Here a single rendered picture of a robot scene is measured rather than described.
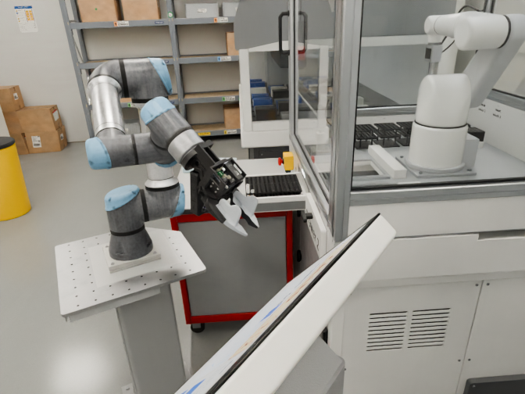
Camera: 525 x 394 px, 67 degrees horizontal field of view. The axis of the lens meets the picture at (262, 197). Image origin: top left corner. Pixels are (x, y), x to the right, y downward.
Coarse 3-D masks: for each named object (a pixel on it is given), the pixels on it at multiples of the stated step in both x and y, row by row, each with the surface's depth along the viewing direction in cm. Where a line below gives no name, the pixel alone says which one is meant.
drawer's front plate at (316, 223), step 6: (306, 198) 144; (306, 204) 145; (312, 204) 136; (312, 210) 132; (318, 216) 128; (312, 222) 133; (318, 222) 124; (312, 228) 134; (318, 228) 124; (324, 228) 120; (312, 234) 135; (318, 234) 124; (324, 234) 120; (324, 240) 121; (318, 246) 125; (324, 246) 122; (318, 252) 126; (324, 252) 122
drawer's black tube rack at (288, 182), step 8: (264, 176) 169; (272, 176) 170; (280, 176) 168; (288, 176) 168; (296, 176) 168; (256, 184) 161; (264, 184) 161; (272, 184) 160; (280, 184) 160; (288, 184) 160; (296, 184) 159; (256, 192) 155; (264, 192) 154; (272, 192) 154; (280, 192) 154; (288, 192) 160; (296, 192) 156
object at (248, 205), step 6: (234, 192) 87; (240, 192) 86; (234, 198) 88; (240, 198) 87; (246, 198) 86; (252, 198) 85; (234, 204) 87; (240, 204) 87; (246, 204) 87; (252, 204) 86; (246, 210) 87; (252, 210) 87; (246, 216) 87; (252, 216) 87; (252, 222) 86
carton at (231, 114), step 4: (228, 104) 552; (232, 104) 551; (236, 104) 550; (224, 108) 530; (228, 108) 529; (232, 108) 528; (236, 108) 527; (224, 112) 527; (228, 112) 527; (232, 112) 528; (236, 112) 529; (224, 116) 532; (228, 116) 530; (232, 116) 530; (236, 116) 531; (224, 120) 540; (228, 120) 532; (232, 120) 532; (236, 120) 533; (224, 124) 557; (228, 124) 534; (232, 124) 535; (236, 124) 535; (240, 124) 536; (228, 128) 536; (232, 128) 537; (236, 128) 538
